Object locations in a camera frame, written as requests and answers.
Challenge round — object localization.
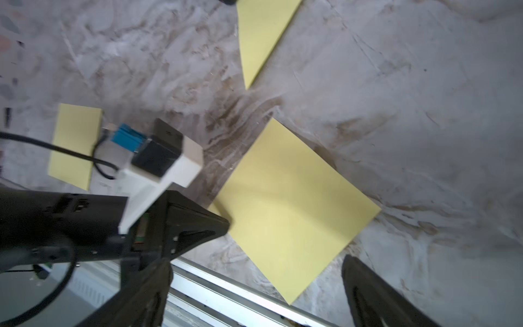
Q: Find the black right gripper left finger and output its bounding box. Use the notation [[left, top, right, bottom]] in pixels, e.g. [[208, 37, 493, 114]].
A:
[[78, 259, 173, 327]]

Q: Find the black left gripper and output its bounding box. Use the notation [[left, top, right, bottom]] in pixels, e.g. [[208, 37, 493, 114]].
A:
[[1, 188, 230, 280]]

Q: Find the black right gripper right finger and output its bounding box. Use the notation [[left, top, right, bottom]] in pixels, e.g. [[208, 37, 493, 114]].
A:
[[342, 255, 438, 327]]

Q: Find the yellow square paper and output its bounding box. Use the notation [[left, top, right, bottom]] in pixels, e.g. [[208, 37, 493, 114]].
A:
[[209, 120, 380, 304], [236, 0, 301, 89], [48, 104, 103, 191]]

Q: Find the aluminium mounting rail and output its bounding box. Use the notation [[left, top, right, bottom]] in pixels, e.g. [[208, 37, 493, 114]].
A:
[[68, 258, 330, 326]]

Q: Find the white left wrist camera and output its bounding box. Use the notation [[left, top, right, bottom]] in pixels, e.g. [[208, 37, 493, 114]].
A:
[[114, 119, 204, 234]]

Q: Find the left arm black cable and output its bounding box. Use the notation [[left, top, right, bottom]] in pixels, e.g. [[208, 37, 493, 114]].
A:
[[0, 130, 120, 181]]

